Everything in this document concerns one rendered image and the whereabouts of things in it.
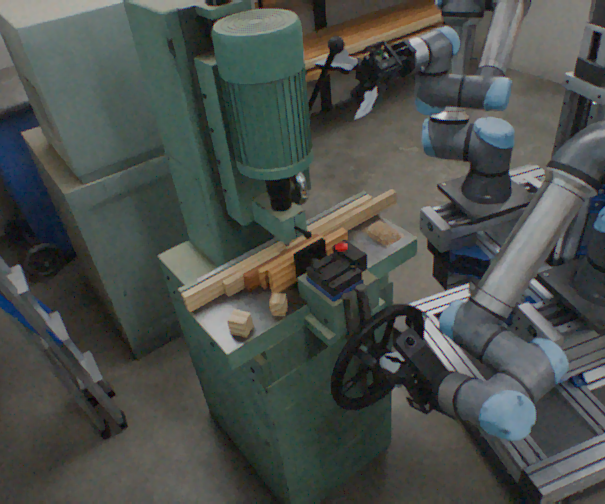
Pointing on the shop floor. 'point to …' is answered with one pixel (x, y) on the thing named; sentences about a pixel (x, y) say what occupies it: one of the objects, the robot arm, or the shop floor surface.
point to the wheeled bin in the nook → (17, 168)
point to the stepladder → (22, 300)
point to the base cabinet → (292, 418)
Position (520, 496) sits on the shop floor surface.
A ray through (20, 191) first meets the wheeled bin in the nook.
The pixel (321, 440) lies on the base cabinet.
